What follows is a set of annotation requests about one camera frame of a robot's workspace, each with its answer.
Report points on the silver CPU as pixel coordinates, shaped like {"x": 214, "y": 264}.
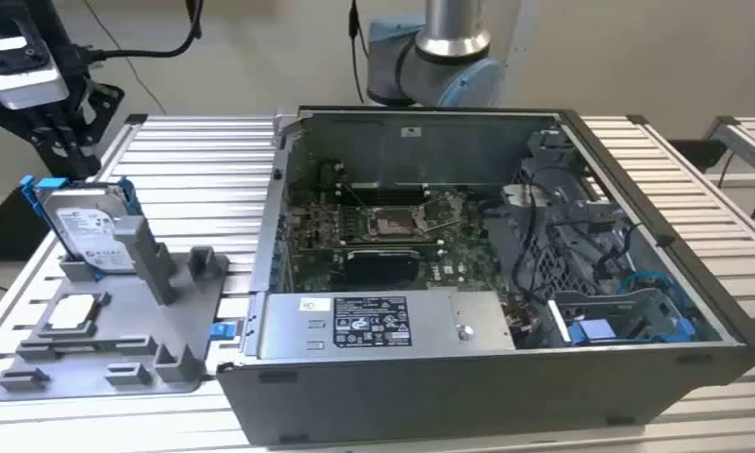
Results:
{"x": 69, "y": 311}

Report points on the grey plastic part rack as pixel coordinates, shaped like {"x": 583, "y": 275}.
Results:
{"x": 131, "y": 330}

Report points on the green motherboard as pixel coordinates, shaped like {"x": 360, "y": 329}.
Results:
{"x": 459, "y": 264}

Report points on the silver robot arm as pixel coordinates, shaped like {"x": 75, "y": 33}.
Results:
{"x": 433, "y": 66}

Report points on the silver disk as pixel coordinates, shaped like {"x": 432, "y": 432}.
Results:
{"x": 87, "y": 222}

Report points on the green RAM stick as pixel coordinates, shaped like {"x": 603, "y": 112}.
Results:
{"x": 83, "y": 347}

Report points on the blue plastic bay bracket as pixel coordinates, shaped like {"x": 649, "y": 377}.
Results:
{"x": 593, "y": 332}

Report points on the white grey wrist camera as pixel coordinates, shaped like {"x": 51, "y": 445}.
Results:
{"x": 18, "y": 80}

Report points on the black open PC case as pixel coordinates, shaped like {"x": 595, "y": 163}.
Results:
{"x": 414, "y": 401}

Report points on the grey perforated drive cage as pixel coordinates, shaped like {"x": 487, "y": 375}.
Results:
{"x": 560, "y": 255}

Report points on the thin metal locking lever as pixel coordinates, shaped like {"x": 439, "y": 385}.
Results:
{"x": 357, "y": 196}

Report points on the CPU socket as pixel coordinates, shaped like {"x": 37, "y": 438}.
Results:
{"x": 386, "y": 224}

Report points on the silver power supply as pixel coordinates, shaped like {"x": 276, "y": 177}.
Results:
{"x": 282, "y": 330}

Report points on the blue case latch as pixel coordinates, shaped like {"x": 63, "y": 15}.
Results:
{"x": 220, "y": 330}

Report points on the grey metal disk bay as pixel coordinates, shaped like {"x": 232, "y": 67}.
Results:
{"x": 635, "y": 307}

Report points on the black RAM slot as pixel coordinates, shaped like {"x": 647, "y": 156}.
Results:
{"x": 382, "y": 197}
{"x": 382, "y": 188}
{"x": 382, "y": 192}

